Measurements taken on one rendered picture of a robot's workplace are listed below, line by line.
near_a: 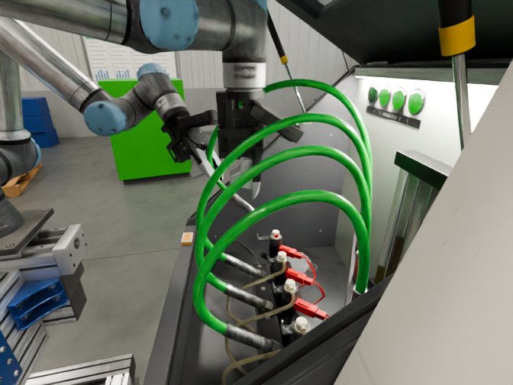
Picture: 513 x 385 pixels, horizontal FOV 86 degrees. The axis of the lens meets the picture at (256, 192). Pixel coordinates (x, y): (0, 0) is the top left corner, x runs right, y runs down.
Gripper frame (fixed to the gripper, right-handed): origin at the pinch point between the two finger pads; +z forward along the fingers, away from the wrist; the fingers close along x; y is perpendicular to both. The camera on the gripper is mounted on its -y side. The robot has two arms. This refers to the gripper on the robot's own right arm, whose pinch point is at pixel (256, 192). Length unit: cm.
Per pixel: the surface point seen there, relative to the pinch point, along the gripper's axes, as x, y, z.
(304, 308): 18.4, -6.4, 13.6
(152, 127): -314, 105, 45
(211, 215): 16.5, 8.1, -4.1
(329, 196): 24.5, -6.1, -10.3
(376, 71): -14.9, -29.3, -22.9
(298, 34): -679, -163, -96
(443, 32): 31.9, -9.6, -25.7
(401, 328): 38.3, -7.4, -5.7
